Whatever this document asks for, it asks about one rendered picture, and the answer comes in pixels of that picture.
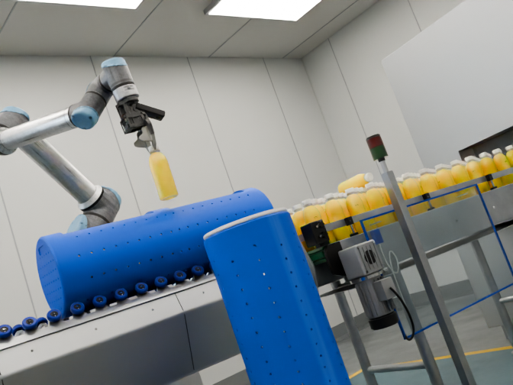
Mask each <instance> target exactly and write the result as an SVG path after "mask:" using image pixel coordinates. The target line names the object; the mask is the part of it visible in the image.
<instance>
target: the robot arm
mask: <svg viewBox="0 0 513 385"><path fill-rule="evenodd" d="M102 69H103V71H102V72H101V73H100V74H99V75H98V76H97V77H96V78H95V79H94V80H93V81H92V82H91V83H89V85H88V86H87V89H86V91H85V95H84V96H83V97H82V99H81V101H80V102H78V103H76V104H73V105H71V106H69V107H67V108H63V109H60V110H59V111H56V112H53V113H50V114H48V115H45V116H42V117H39V118H36V119H34V120H31V121H30V118H29V115H28V113H27V112H26V111H24V110H23V109H21V108H18V107H14V106H7V107H5V108H3V110H2V111H1V112H0V156H6V155H9V154H13V153H14V152H15V151H16V150H17V149H18V148H19V149H20V150H21V151H22V152H24V153H25V154H26V155H27V156H28V157H29V158H30V159H31V160H33V161H34V162H35V163H36V165H38V166H39V167H40V168H41V169H42V170H43V171H44V172H45V173H46V174H48V175H49V176H50V177H51V178H52V179H53V180H54V181H55V182H57V183H58V184H59V185H60V186H61V187H62V188H63V189H65V190H66V191H67V192H68V193H69V194H70V195H71V196H72V197H73V198H74V199H75V200H76V201H77V202H78V208H79V209H80V210H81V211H83V214H80V215H77V216H76V217H75V220H73V221H72V223H71V224H70V226H69V228H68V230H67V233H70V232H73V231H79V230H83V229H86V228H92V227H95V226H99V225H105V224H108V223H112V222H113V221H114V220H115V217H116V215H117V214H118V211H119V209H120V206H121V197H120V195H118V193H117V192H116V191H115V190H114V189H112V188H110V187H108V186H107V187H105V186H99V185H97V186H94V185H93V184H92V183H91V182H90V181H89V180H88V179H86V178H85V177H84V176H83V175H82V174H81V173H80V172H79V171H78V170H77V169H76V168H75V167H74V166H73V165H72V164H71V163H70V162H69V161H68V160H67V159H66V158H65V157H64V156H63V155H62V154H61V153H60V152H59V151H58V150H57V149H56V148H54V147H53V146H52V145H51V144H50V143H49V142H48V141H47V140H46V139H45V138H49V137H52V136H54V135H57V134H61V133H63V132H66V131H70V130H72V129H75V128H81V129H83V130H84V129H85V130H89V129H91V128H93V127H94V126H95V125H96V124H97V122H98V119H99V117H100V116H101V114H102V112H103V111H104V109H105V107H106V105H107V104H108V102H109V100H110V98H111V97H112V96H114V98H115V101H116V103H117V105H116V106H115V107H116V109H117V111H118V114H119V116H120V119H121V121H120V124H121V127H122V129H123V131H124V130H125V131H124V134H130V133H134V132H136V131H138V132H137V140H136V141H135V142H134V146H135V147H145V148H146V149H147V151H148V152H149V149H148V147H150V146H151V145H150V141H151V143H152V145H153V148H154V150H156V137H155V134H154V129H153V126H152V123H151V121H150V119H149V118H152V119H155V120H158V121H162V120H163V118H164V116H165V111H163V110H160V109H158V108H153V107H150V106H148V105H144V104H140V103H138V102H139V99H138V98H139V93H138V91H137V88H136V86H135V84H134V81H133V79H132V76H131V73H130V71H129V69H128V67H127V64H126V62H125V60H124V59H123V58H121V57H114V58H111V59H108V60H106V61H104V62H103V63H102ZM122 125H123V126H122ZM123 127H124V128H123ZM149 153H150V152H149Z"/></svg>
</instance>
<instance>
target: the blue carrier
mask: <svg viewBox="0 0 513 385"><path fill-rule="evenodd" d="M270 209H274V208H273V205H272V203H271V202H270V200H269V199H268V198H267V196H266V195H265V194H264V193H263V192H261V191H260V190H258V189H255V188H248V189H242V190H238V191H236V192H234V193H233V194H230V195H227V196H222V197H218V198H214V199H209V200H205V201H201V202H196V203H192V204H188V205H183V206H180V207H176V208H172V209H169V208H162V209H157V210H153V211H149V212H147V213H146V214H145V215H141V216H137V217H134V218H128V219H125V220H121V221H117V222H112V223H108V224H105V225H99V226H95V227H92V228H86V229H83V230H79V231H73V232H70V233H66V234H62V233H60V232H59V233H56V234H51V235H46V236H43V237H40V238H39V239H38V241H37V246H36V261H37V270H38V275H39V278H40V284H41V286H42V290H43V292H44V295H45V298H46V300H47V303H48V305H49V307H50V309H58V310H60V311H61V313H62V317H61V319H65V318H68V317H70V316H73V314H72V313H71V312H70V306H71V305H72V304H73V303H76V302H80V303H83V304H84V306H85V310H84V312H87V311H89V310H92V309H95V306H94V305H93V303H92V300H93V298H94V297H95V296H99V295H101V296H104V297H105V298H106V299H107V303H106V305H108V304H111V303H116V302H117V300H116V298H115V297H114V294H115V291H116V290H118V289H124V290H127V293H128V295H127V298H131V297H133V296H137V293H136V292H135V289H134V288H135V285H136V284H137V283H145V284H147V285H148V291H147V292H150V291H152V290H156V286H155V283H154V281H155V279H156V278H157V277H165V278H166V279H167V286H168V285H171V284H174V283H176V281H175V280H174V278H173V274H174V273H175V272H176V271H179V270H180V271H183V272H184V273H185V274H186V280H187V279H190V278H193V277H194V275H193V274H192V268H193V267H194V266H195V265H199V266H202V267H203V268H204V274H205V273H209V272H211V268H210V267H209V263H210V261H209V259H208V255H207V252H206V250H205V246H204V239H203V237H204V235H206V234H207V233H209V232H210V231H213V230H215V229H216V228H219V227H221V226H223V225H226V224H228V223H231V222H234V221H236V220H238V219H241V218H245V217H247V216H250V215H254V214H257V213H260V212H264V211H267V210H270ZM226 217H227V218H226ZM138 240H139V241H138ZM127 243H128V244H127ZM115 246H117V247H115ZM103 249H104V250H103ZM91 252H92V253H91ZM172 253H173V254H172ZM79 256H80V257H79ZM161 256H162V257H161ZM150 259H151V260H150ZM127 266H128V267H127ZM116 269H117V270H116ZM103 273H104V274H103ZM91 276H92V277H91Z"/></svg>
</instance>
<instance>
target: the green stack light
mask: <svg viewBox="0 0 513 385"><path fill-rule="evenodd" d="M370 153H371V155H372V158H373V161H378V159H381V158H383V157H384V158H386V157H387V156H388V153H387V151H386V148H385V145H379V146H377V147H374V148H373V149H371V150H370Z"/></svg>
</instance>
